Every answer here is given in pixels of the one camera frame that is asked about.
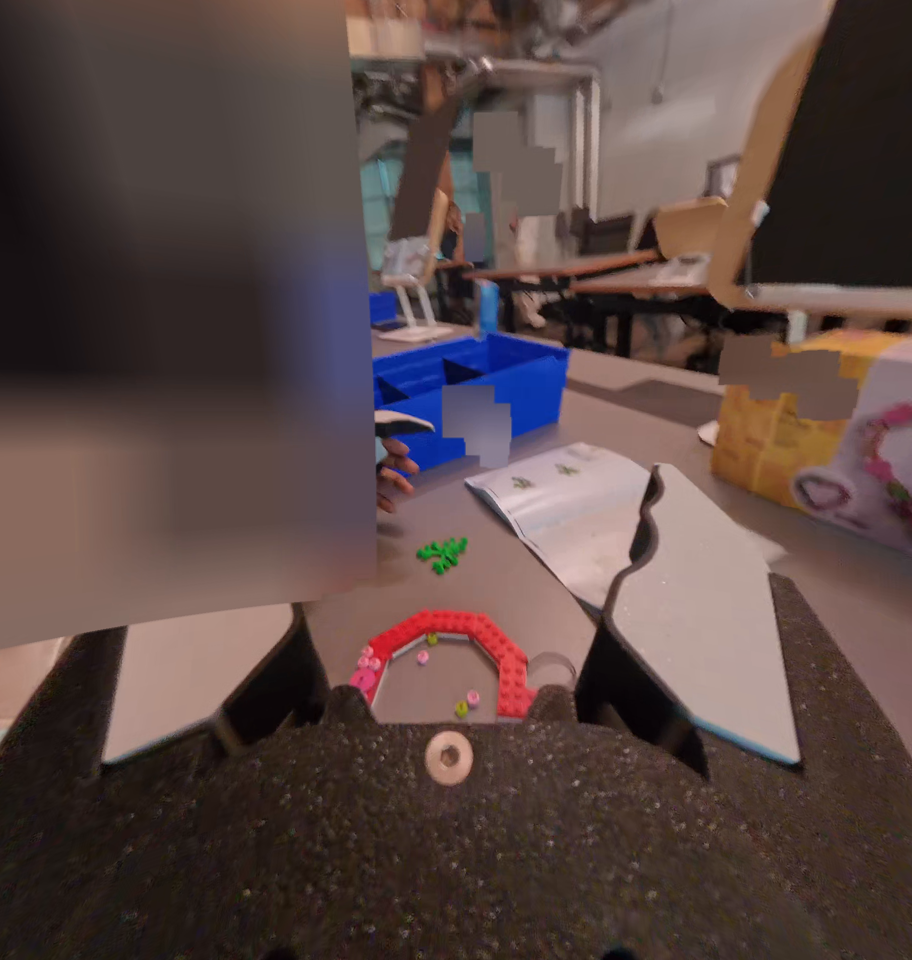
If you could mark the red brick heart frame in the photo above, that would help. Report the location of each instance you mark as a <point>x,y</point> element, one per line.
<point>456,622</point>

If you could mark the blue divided plastic bin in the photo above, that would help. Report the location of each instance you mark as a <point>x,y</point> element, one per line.
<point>531,390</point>

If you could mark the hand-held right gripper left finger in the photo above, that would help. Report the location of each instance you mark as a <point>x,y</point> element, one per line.
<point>170,690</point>

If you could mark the metal ventilation duct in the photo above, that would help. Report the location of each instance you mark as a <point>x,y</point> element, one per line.
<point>591,135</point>

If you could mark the grey desk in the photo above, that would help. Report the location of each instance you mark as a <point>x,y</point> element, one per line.
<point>463,334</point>
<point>501,540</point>

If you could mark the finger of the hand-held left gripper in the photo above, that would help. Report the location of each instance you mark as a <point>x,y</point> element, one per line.
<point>403,424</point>

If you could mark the person's beige clothing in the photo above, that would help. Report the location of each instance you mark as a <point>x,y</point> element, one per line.
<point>13,697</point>

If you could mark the blue drink can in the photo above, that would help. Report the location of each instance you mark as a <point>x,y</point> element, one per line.
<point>489,311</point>

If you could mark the yellow and lilac product box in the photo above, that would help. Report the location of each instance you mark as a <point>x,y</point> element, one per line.
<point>763,450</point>

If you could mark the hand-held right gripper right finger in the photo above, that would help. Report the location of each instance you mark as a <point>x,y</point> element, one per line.
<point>711,637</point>

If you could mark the white instruction booklet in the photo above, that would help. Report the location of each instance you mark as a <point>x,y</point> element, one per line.
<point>568,510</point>

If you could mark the person's left hand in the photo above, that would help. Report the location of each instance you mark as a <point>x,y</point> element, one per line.
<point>399,469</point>

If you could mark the plywood panel on white stand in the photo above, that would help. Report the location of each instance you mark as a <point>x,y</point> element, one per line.
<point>422,180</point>
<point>861,150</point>
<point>688,225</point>

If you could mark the wooden table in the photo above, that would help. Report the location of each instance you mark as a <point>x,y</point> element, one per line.
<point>628,281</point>
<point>561,268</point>

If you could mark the large pink round piece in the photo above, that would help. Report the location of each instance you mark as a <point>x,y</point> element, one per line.
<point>362,679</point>

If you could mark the green leaf piece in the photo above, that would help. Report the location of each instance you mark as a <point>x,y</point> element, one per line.
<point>441,553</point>

